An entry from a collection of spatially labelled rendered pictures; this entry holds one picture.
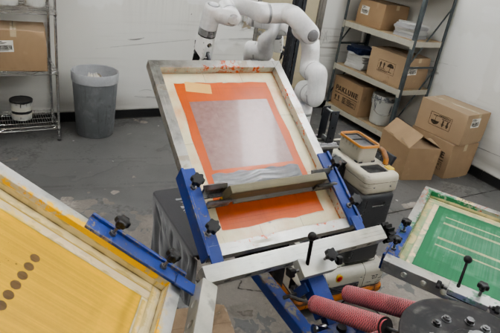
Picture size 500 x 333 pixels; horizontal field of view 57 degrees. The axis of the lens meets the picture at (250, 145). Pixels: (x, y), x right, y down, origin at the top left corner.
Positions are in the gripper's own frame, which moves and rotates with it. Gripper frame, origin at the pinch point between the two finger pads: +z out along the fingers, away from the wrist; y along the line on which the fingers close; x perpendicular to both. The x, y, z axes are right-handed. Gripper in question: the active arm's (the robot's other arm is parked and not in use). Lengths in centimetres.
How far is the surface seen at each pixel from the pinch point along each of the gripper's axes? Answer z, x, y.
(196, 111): -3.0, 15.5, -35.8
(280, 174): 5, -8, -66
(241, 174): 4, 7, -64
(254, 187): -3, 10, -76
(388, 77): 124, -331, 164
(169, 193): 47, 16, -31
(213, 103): -3.7, 7.5, -32.8
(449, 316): -25, -2, -139
